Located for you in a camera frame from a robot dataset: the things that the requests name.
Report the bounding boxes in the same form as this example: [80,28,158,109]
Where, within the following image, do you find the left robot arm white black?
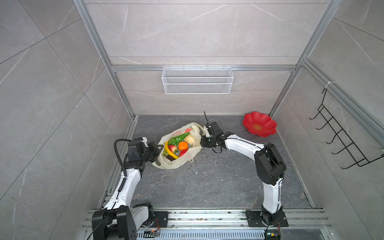
[89,138,161,240]

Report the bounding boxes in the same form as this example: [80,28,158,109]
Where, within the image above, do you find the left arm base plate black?
[141,211,170,228]

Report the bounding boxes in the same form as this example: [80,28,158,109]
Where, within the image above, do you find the yellow plastic bag fruit print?
[152,123,205,170]

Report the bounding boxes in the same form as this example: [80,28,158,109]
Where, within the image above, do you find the yellow fake banana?
[165,142,179,160]

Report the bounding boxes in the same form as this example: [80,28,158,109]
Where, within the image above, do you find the green fake grapes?
[168,132,190,147]

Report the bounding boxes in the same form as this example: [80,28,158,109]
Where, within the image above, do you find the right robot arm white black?
[201,122,287,226]

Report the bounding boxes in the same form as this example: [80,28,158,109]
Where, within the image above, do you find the red flower shaped plate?
[243,112,277,137]

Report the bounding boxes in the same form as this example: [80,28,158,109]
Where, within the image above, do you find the white wire mesh basket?
[162,67,234,95]

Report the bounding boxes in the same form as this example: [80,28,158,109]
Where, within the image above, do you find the orange fake fruit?
[178,141,189,151]

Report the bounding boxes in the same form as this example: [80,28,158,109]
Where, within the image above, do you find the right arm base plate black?
[245,209,289,227]

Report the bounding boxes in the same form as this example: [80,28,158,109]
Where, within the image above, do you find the black wire hook rack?
[309,89,384,170]

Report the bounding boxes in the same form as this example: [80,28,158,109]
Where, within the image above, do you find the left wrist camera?
[128,138,148,156]

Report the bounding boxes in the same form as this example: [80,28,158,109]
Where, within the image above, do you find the red fake strawberry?
[179,150,188,157]

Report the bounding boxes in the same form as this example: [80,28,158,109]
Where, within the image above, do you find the red pink fake apple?
[168,145,178,153]

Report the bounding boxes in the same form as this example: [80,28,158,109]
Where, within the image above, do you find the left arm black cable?
[113,138,133,178]

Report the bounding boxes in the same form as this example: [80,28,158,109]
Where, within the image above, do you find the aluminium mounting rail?
[137,209,338,240]

